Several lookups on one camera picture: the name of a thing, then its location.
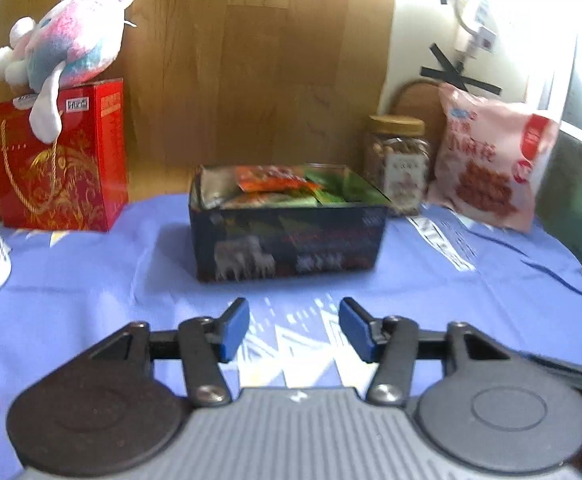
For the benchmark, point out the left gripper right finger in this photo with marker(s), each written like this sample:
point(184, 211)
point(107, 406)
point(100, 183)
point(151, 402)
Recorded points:
point(392, 343)

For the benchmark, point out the red gift bag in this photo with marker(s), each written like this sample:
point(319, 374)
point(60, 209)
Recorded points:
point(76, 183)

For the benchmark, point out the green snack packet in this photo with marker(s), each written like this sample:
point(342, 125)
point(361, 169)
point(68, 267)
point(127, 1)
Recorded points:
point(339, 185)

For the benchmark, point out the round wooden board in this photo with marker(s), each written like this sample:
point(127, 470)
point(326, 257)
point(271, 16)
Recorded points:
point(420, 99)

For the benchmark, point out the wooden panel backdrop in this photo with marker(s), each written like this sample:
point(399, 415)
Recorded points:
point(242, 82)

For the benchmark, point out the nut jar with gold lid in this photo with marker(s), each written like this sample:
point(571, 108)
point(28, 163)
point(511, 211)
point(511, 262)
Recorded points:
point(397, 160)

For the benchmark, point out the pastel plush toy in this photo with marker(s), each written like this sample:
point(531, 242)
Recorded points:
point(74, 42)

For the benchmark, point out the red spicy snack packet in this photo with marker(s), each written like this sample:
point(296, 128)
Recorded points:
point(264, 179)

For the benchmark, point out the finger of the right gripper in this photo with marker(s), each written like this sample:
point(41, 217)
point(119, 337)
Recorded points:
point(566, 371)

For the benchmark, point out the black sheep-print tin box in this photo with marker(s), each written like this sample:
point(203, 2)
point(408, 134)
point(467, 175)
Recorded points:
point(273, 235)

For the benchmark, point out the white power strip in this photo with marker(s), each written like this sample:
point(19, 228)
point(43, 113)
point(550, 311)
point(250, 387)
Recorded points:
point(474, 34)

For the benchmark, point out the pink fried-twist snack bag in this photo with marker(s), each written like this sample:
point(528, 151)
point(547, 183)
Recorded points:
point(488, 158)

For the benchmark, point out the blue printed tablecloth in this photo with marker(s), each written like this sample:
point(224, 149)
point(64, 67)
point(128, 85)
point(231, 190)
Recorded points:
point(92, 386)

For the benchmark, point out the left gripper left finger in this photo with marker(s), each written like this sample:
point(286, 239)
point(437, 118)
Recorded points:
point(204, 344)

